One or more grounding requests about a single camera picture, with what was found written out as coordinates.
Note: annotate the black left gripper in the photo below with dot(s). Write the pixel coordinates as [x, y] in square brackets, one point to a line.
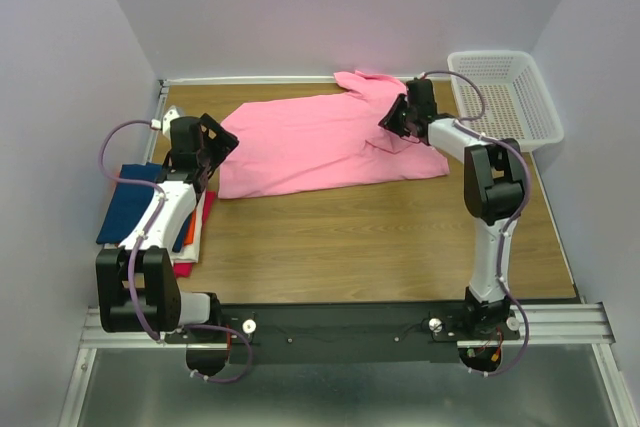
[223, 142]

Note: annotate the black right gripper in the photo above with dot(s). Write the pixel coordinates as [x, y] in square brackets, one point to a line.
[388, 120]

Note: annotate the pink t shirt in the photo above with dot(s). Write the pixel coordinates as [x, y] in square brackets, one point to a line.
[323, 142]

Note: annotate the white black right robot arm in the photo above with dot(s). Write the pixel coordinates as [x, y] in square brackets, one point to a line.
[496, 189]

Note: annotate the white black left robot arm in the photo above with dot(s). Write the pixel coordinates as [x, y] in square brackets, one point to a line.
[137, 288]

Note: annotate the folded navy blue t shirt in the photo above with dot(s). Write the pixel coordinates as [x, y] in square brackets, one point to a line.
[128, 203]

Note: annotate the white plastic basket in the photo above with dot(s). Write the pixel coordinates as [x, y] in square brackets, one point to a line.
[507, 97]

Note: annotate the folded white t shirt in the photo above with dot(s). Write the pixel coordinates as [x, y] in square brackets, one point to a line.
[190, 250]

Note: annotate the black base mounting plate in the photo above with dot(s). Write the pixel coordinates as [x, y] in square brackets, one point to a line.
[340, 333]

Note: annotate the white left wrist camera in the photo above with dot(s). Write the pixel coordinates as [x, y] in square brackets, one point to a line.
[163, 125]

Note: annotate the aluminium frame rail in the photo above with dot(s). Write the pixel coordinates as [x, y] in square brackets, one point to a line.
[347, 365]

